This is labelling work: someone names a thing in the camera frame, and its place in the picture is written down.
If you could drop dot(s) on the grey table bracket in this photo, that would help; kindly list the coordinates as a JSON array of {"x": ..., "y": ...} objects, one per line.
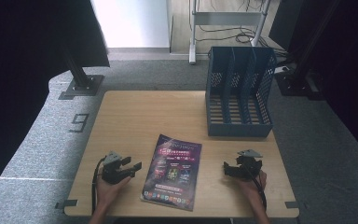
[
  {"x": 292, "y": 204},
  {"x": 66, "y": 204}
]

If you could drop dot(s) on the white power strip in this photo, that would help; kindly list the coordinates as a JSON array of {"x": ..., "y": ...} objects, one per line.
[{"x": 282, "y": 69}]

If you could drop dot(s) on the person's right hand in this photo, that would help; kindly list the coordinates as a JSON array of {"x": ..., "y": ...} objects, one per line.
[{"x": 254, "y": 189}]

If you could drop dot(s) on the black curtain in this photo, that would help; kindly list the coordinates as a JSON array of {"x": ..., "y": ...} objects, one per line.
[
  {"x": 351, "y": 77},
  {"x": 18, "y": 77}
]

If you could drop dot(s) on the white metal frame stand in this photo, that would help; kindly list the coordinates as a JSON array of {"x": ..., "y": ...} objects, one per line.
[{"x": 227, "y": 18}]

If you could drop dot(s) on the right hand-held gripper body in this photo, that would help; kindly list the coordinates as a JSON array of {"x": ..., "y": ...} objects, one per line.
[{"x": 248, "y": 168}]

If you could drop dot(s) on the dark purple book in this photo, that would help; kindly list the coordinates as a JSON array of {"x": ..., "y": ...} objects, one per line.
[{"x": 172, "y": 174}]

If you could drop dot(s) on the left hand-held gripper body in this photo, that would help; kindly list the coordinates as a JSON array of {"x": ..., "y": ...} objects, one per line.
[{"x": 113, "y": 174}]

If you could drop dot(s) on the person's left hand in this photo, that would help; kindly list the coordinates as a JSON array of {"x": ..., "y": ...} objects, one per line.
[{"x": 107, "y": 191}]

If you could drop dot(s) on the blue perforated file rack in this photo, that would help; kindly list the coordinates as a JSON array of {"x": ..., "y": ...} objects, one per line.
[{"x": 239, "y": 127}]

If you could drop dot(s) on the black metal stand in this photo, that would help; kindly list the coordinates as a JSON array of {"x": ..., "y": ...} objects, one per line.
[
  {"x": 82, "y": 84},
  {"x": 295, "y": 84}
]

